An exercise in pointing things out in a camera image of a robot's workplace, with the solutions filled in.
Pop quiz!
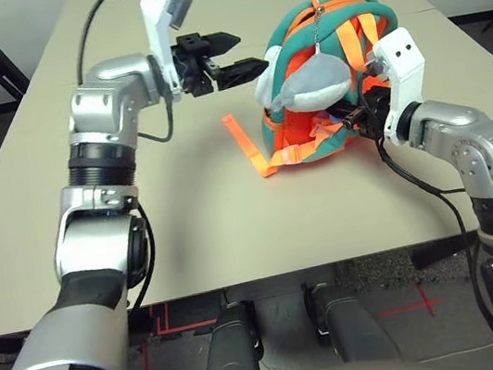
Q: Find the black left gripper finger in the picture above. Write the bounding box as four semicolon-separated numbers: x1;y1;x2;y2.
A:
213;55;272;92
203;29;244;58

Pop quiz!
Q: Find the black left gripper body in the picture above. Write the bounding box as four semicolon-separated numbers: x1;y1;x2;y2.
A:
169;32;220;101

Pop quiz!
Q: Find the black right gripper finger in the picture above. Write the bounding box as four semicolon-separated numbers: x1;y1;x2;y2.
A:
329;100;363;121
342;115;368;132

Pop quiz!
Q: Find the teal and orange backpack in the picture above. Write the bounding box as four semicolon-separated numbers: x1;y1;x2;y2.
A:
202;0;421;185

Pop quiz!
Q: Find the grey robot right leg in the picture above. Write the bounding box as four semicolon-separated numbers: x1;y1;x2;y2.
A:
301;270;402;370

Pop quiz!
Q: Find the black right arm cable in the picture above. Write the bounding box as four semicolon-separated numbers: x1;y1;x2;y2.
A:
361;39;493;370

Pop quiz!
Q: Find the grey robot leg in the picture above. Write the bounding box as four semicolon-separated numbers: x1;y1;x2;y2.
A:
193;299;265;370
301;270;402;370

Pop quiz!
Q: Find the grey robot left leg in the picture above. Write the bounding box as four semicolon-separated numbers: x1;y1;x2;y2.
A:
193;299;265;370

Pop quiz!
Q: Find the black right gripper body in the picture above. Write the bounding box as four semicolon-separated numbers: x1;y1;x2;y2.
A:
356;85;402;143

